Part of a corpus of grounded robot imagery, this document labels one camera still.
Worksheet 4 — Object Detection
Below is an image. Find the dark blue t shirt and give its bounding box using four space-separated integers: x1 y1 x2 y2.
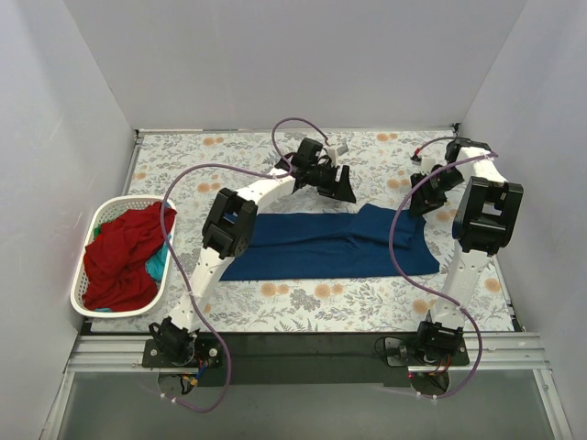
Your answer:
221 203 439 281

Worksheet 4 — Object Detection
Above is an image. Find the floral patterned table cloth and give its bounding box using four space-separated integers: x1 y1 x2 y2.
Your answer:
89 127 524 335

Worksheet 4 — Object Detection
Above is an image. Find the teal t shirt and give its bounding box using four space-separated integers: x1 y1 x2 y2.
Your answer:
83 224 167 313

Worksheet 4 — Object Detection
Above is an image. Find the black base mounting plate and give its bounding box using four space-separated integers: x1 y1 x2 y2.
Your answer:
141 332 470 387

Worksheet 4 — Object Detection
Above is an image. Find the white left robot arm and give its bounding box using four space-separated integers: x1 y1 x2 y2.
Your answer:
150 137 357 367

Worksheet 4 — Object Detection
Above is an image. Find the aluminium frame rail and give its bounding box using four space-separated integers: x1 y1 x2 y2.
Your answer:
66 332 551 372

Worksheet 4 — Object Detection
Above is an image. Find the red t shirt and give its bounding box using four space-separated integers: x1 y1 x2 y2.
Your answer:
82 201 179 313

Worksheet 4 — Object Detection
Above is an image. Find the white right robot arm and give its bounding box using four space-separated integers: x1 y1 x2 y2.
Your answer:
409 137 524 365

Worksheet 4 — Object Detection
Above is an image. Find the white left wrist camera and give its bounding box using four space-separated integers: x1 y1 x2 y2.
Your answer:
325 140 349 167

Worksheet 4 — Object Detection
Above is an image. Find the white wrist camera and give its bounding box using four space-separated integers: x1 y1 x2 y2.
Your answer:
325 140 349 167
411 151 437 175

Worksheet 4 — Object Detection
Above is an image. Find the white plastic laundry basket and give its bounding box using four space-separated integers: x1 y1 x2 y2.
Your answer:
69 194 180 318

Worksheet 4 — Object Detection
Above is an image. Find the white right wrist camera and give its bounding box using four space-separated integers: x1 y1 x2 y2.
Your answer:
411 151 437 175

